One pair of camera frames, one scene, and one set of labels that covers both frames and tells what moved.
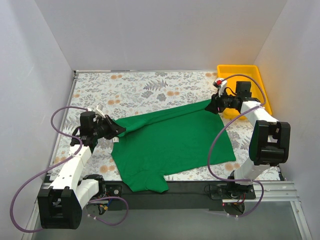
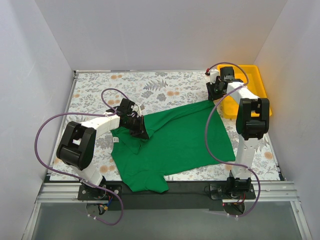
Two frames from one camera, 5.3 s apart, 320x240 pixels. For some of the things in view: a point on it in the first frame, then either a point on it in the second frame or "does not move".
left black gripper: [108, 128] → [139, 126]
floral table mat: [118, 95] does not move
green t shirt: [158, 143] does not move
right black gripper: [216, 102] → [212, 90]
